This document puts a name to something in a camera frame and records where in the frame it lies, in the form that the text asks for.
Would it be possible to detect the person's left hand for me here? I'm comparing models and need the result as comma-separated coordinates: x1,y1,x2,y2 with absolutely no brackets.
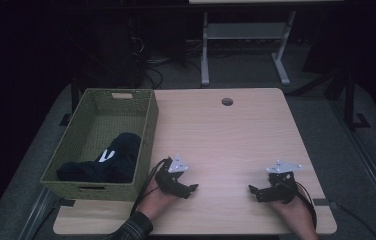
138,187,180,222

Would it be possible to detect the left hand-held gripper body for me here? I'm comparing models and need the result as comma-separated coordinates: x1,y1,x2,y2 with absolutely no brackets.
154,153,190,196

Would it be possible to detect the hand-held gripper black cable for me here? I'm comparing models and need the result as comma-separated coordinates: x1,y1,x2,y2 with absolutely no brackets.
292,181,374,240
129,157,174,216

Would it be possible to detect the aluminium floor rail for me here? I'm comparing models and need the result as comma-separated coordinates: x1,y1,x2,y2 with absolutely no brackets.
18,186,60,240
329,98,376,232

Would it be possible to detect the bundle of black floor cables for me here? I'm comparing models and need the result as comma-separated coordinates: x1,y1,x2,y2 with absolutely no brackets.
132,34,204,90

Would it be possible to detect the left hand-held gripper black cable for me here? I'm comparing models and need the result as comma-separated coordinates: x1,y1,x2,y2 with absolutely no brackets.
129,157,174,216

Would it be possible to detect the black metal stand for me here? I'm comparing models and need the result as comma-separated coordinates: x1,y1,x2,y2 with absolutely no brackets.
341,64,372,132

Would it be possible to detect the person's right hand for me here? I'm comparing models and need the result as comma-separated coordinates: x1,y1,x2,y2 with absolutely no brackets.
270,189,317,231

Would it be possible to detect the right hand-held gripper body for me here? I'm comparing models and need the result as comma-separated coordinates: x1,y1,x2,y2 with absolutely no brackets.
265,160,303,205

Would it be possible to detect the white metal stand frame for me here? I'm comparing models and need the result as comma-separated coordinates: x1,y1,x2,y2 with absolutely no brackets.
200,10,297,87

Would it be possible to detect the right hand-held gripper black cable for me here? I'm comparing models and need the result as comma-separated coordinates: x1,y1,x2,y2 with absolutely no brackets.
292,181,374,240

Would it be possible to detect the green woven basket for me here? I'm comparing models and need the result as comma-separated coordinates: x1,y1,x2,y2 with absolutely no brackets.
40,87,160,202

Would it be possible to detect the dark blue fishbone print garment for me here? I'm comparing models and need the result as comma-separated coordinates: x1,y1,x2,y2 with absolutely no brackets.
56,132,142,184

